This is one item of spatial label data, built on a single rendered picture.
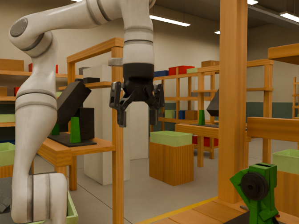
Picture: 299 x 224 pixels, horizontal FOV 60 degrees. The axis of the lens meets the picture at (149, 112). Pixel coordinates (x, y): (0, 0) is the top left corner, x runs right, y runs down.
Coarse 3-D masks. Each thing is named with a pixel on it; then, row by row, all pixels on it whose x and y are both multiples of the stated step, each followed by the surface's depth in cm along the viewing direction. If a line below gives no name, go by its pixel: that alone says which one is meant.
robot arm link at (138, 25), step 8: (120, 0) 59; (128, 0) 57; (136, 0) 57; (144, 0) 57; (128, 8) 58; (136, 8) 57; (144, 8) 58; (128, 16) 58; (136, 16) 58; (144, 16) 58; (128, 24) 59; (136, 24) 58; (144, 24) 58; (152, 24) 61; (128, 32) 59; (136, 32) 58; (144, 32) 58; (152, 32) 60; (128, 40) 59; (152, 40) 61
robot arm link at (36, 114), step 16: (32, 96) 59; (48, 96) 61; (16, 112) 58; (32, 112) 57; (48, 112) 59; (16, 128) 57; (32, 128) 56; (48, 128) 59; (16, 144) 55; (32, 144) 55; (16, 160) 53; (32, 160) 57; (16, 176) 51; (32, 176) 53; (16, 192) 49; (32, 192) 50; (16, 208) 48; (32, 208) 49
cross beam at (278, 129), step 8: (248, 120) 121; (256, 120) 118; (264, 120) 115; (272, 120) 112; (280, 120) 109; (288, 120) 107; (296, 120) 104; (248, 128) 121; (256, 128) 118; (264, 128) 115; (272, 128) 112; (280, 128) 109; (288, 128) 107; (296, 128) 104; (256, 136) 118; (264, 136) 115; (272, 136) 112; (280, 136) 110; (288, 136) 107; (296, 136) 105
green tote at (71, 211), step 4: (68, 192) 111; (68, 196) 106; (68, 200) 104; (68, 204) 104; (72, 204) 98; (68, 208) 105; (72, 208) 94; (68, 212) 105; (72, 212) 94; (76, 212) 91; (68, 216) 88; (72, 216) 88; (76, 216) 88; (44, 220) 85; (68, 220) 87; (72, 220) 88; (76, 220) 88
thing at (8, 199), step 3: (6, 198) 102; (9, 198) 102; (3, 201) 101; (6, 201) 102; (9, 201) 102; (0, 204) 98; (3, 204) 101; (6, 204) 101; (9, 204) 102; (0, 207) 97; (3, 207) 98; (6, 207) 99; (0, 210) 97; (3, 210) 97
